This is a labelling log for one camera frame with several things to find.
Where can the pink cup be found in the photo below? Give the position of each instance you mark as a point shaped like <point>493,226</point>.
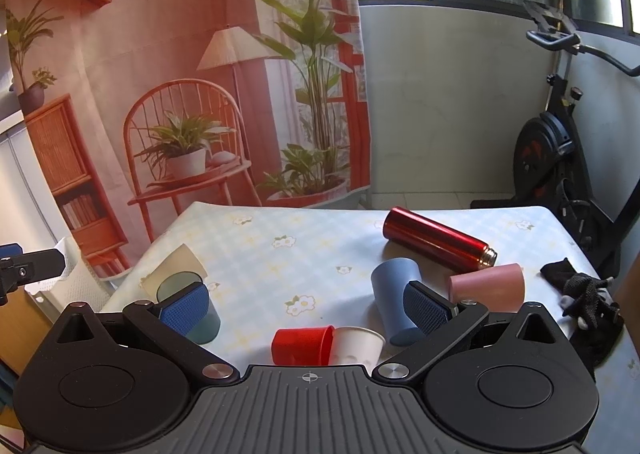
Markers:
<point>487,286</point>

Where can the white cup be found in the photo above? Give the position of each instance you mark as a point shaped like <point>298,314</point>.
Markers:
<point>357,346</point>

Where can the red cup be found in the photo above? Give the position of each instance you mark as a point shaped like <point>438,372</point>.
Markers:
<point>297,346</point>

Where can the red metal thermos bottle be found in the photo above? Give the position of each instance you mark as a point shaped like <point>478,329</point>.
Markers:
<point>435,236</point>

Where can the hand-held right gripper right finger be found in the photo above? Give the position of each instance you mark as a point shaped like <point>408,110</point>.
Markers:
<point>425,309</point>

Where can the printed room backdrop cloth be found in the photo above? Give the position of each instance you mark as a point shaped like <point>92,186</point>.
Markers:
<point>165,59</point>

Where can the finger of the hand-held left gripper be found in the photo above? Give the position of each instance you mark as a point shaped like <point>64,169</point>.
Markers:
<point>35,266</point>
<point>10,250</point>

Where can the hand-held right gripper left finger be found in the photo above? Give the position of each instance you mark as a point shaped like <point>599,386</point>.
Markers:
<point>185,309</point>

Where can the black glove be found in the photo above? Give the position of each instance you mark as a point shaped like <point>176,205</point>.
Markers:
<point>587,299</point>

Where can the cream cup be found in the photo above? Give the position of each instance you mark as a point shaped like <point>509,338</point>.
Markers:
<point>177,261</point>

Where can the blue cup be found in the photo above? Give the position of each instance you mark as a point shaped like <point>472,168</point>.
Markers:
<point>390,289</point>

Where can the dark teal cup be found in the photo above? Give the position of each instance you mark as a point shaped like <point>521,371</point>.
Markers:
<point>207,321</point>

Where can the black exercise bike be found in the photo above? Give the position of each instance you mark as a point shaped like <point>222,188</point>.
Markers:
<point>550,149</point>

